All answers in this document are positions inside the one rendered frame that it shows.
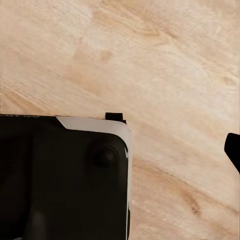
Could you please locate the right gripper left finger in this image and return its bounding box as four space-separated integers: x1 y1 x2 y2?
0 133 26 193

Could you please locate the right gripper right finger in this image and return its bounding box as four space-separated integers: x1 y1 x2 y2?
223 133 240 173

